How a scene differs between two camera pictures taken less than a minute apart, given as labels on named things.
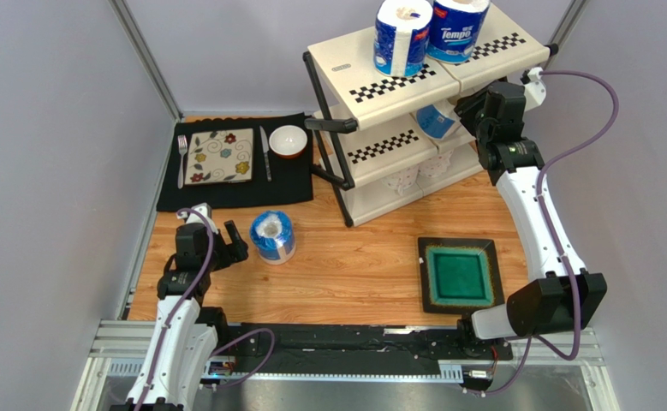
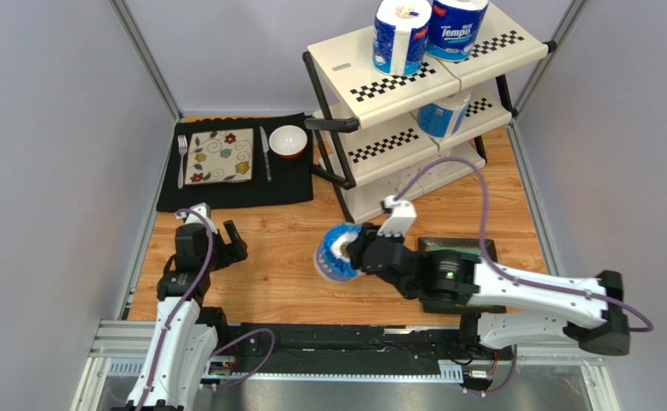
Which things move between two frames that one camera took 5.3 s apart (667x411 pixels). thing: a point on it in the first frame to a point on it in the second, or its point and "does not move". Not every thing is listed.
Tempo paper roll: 401,37 does not move
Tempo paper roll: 455,28 does not move
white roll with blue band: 437,120 does not move
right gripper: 478,107 to 362,253
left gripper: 236,251 does not move
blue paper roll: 273,236 to 331,258
